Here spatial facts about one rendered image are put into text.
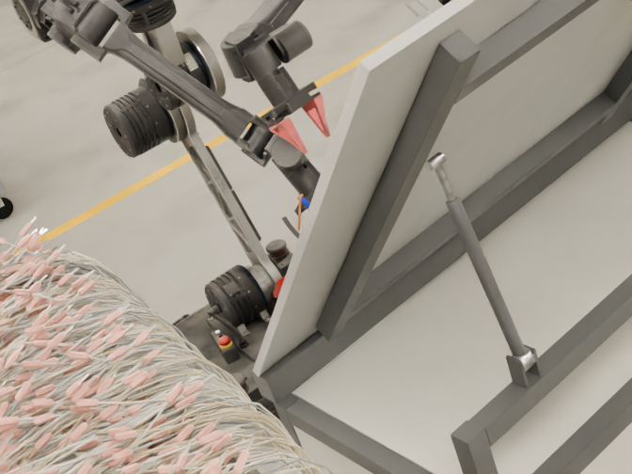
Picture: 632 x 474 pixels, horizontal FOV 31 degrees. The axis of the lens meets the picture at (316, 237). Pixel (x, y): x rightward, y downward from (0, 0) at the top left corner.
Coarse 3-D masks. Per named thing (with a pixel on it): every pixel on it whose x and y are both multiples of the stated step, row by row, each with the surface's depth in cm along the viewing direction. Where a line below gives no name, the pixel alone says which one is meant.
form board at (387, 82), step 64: (512, 0) 156; (384, 64) 139; (512, 64) 182; (576, 64) 216; (384, 128) 159; (448, 128) 184; (512, 128) 218; (320, 192) 164; (320, 256) 188; (384, 256) 224
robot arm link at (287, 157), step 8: (272, 120) 224; (272, 144) 216; (280, 144) 216; (288, 144) 216; (248, 152) 224; (264, 152) 221; (272, 152) 216; (280, 152) 216; (288, 152) 215; (296, 152) 215; (256, 160) 224; (264, 160) 224; (280, 160) 215; (288, 160) 215; (296, 160) 215; (280, 168) 220; (288, 168) 217; (296, 168) 220
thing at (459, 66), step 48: (576, 0) 167; (480, 48) 160; (528, 48) 165; (432, 96) 155; (624, 96) 257; (432, 144) 167; (384, 192) 179; (480, 192) 238; (384, 240) 193; (432, 240) 231; (336, 288) 210; (384, 288) 226
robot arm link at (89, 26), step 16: (48, 0) 219; (64, 0) 219; (80, 0) 218; (96, 0) 217; (64, 16) 218; (80, 16) 218; (96, 16) 217; (112, 16) 218; (48, 32) 254; (64, 32) 248; (80, 32) 217; (96, 32) 218
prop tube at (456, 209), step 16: (448, 208) 169; (464, 224) 169; (464, 240) 171; (480, 256) 172; (480, 272) 172; (496, 288) 174; (496, 304) 174; (512, 320) 176; (512, 336) 176; (512, 352) 178; (528, 352) 178; (528, 368) 178
